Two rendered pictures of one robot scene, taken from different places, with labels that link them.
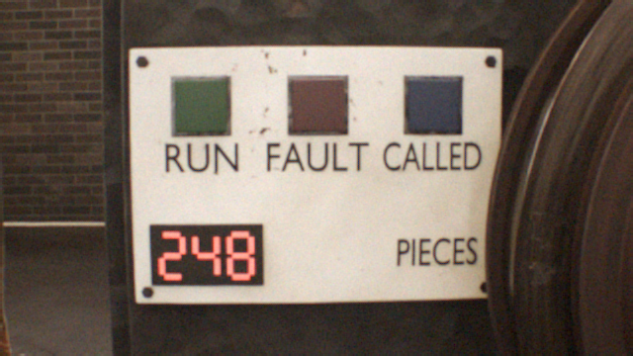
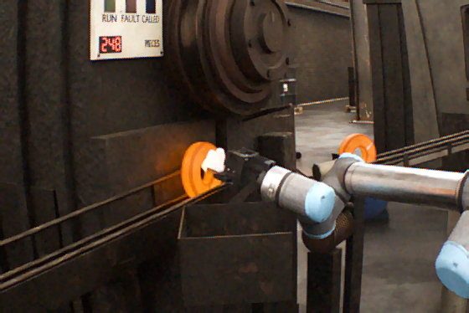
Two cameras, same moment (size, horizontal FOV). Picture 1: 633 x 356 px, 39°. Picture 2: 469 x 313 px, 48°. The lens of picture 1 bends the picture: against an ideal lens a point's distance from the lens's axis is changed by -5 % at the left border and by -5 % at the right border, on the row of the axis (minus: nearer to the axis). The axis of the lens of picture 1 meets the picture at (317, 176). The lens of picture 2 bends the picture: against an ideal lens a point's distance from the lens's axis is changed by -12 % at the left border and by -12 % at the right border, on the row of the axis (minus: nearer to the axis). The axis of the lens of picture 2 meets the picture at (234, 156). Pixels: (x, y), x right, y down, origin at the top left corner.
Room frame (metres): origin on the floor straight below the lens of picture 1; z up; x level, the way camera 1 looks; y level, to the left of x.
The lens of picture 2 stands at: (-0.43, 1.03, 1.01)
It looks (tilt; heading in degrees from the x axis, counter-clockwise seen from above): 8 degrees down; 306
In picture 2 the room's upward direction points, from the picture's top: 3 degrees counter-clockwise
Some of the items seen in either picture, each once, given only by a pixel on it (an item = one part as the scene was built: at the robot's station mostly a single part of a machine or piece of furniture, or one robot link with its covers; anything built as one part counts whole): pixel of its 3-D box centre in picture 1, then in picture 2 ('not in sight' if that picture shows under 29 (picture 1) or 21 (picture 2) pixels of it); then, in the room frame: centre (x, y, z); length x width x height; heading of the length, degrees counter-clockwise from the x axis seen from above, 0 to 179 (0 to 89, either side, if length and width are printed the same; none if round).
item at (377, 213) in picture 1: (316, 175); (128, 23); (0.65, 0.00, 1.15); 0.26 x 0.02 x 0.18; 93
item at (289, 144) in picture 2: not in sight; (276, 170); (0.59, -0.58, 0.68); 0.11 x 0.08 x 0.24; 3
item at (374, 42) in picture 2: not in sight; (413, 81); (1.39, -4.59, 0.88); 1.71 x 0.92 x 1.76; 93
